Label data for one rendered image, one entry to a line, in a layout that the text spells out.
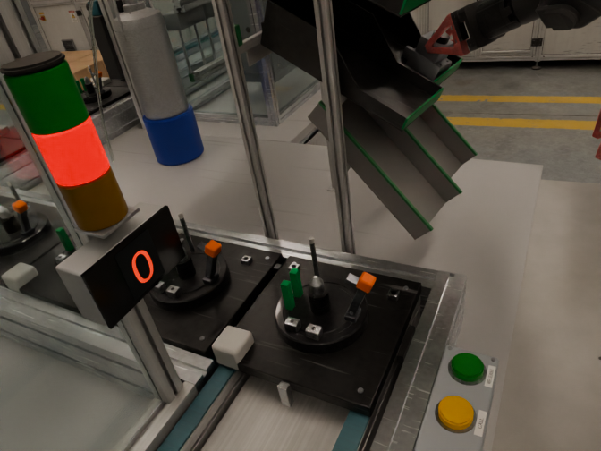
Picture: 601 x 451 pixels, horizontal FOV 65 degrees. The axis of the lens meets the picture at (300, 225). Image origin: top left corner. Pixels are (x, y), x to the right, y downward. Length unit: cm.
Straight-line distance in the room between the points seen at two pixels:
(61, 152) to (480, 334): 68
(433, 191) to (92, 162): 63
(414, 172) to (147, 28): 86
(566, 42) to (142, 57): 383
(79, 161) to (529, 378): 67
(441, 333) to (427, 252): 32
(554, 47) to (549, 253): 377
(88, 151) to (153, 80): 102
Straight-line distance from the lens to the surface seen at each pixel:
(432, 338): 72
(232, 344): 70
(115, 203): 48
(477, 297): 92
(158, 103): 148
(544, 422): 78
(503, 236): 107
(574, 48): 473
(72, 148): 45
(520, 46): 470
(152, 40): 144
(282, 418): 70
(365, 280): 63
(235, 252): 89
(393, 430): 62
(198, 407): 70
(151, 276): 53
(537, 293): 95
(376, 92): 79
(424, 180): 91
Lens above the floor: 149
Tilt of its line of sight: 34 degrees down
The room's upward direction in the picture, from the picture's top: 10 degrees counter-clockwise
